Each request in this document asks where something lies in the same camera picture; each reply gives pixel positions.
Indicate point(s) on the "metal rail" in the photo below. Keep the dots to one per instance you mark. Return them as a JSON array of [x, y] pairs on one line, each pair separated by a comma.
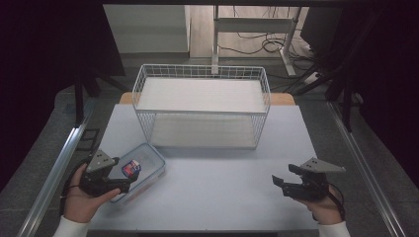
[[56, 174], [365, 171]]

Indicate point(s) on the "white power strip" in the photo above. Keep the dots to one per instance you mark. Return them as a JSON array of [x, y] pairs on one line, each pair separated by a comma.
[[311, 78]]

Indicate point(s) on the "black stand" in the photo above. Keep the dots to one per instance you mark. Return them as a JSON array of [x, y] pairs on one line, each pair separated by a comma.
[[346, 98], [79, 98]]

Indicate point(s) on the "white cabinet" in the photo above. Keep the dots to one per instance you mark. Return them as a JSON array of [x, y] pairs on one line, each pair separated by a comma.
[[148, 29]]

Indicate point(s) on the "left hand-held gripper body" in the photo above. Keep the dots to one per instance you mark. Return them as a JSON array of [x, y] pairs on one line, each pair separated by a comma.
[[99, 179]]

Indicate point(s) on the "person's left hand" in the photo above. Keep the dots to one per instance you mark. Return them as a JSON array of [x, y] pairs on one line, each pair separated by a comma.
[[77, 204]]

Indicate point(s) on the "clear plastic container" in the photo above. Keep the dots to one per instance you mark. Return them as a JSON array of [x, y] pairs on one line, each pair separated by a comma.
[[151, 161]]

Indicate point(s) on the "small red blue packet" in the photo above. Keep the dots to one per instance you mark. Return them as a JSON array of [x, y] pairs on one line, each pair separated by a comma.
[[131, 168]]

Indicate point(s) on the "person's right hand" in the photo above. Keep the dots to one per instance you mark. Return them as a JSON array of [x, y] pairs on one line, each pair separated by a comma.
[[324, 210]]

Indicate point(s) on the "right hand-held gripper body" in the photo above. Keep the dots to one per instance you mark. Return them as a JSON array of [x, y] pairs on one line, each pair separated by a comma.
[[309, 189]]

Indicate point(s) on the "white desk frame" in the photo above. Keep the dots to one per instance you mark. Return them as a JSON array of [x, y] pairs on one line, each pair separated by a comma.
[[253, 24]]

